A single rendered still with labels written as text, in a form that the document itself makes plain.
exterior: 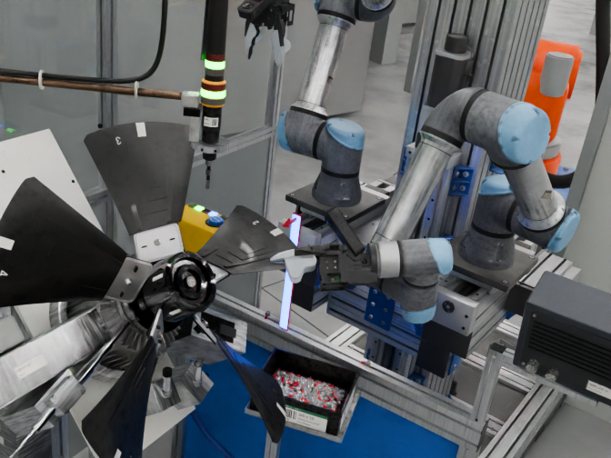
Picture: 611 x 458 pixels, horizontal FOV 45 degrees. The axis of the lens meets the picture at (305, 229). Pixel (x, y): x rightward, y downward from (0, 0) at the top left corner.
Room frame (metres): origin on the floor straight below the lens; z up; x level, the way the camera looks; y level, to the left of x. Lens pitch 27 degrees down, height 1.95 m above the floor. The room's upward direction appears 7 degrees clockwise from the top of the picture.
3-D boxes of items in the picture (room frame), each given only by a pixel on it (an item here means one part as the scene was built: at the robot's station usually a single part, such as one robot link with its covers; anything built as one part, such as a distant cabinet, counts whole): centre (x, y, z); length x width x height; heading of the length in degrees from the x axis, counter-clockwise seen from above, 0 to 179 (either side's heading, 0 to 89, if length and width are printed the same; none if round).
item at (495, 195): (1.78, -0.50, 1.20); 0.13 x 0.12 x 0.14; 46
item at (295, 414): (1.36, -0.05, 0.84); 0.22 x 0.17 x 0.07; 75
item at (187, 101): (1.28, 0.20, 1.50); 0.09 x 0.07 x 0.10; 95
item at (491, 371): (1.33, -0.44, 0.96); 0.03 x 0.03 x 0.20; 60
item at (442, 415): (1.54, -0.07, 0.82); 0.90 x 0.04 x 0.08; 60
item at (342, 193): (2.06, -0.08, 1.09); 0.15 x 0.15 x 0.10
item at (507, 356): (1.28, -0.53, 1.04); 0.24 x 0.03 x 0.03; 60
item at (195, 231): (1.74, 0.27, 1.02); 0.16 x 0.10 x 0.11; 60
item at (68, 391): (0.98, 0.37, 1.08); 0.07 x 0.04 x 0.06; 161
